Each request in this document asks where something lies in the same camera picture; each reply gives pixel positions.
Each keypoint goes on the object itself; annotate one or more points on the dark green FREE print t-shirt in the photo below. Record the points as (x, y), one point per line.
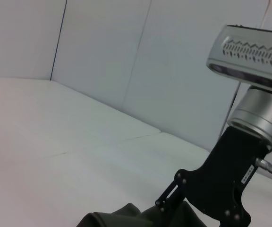
(126, 216)

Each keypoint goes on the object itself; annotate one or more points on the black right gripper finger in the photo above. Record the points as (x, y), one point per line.
(170, 194)

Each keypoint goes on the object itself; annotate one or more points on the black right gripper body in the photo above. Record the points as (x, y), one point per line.
(230, 170)

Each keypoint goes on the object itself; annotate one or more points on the silver vented wrist camera box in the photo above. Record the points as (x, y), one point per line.
(249, 56)

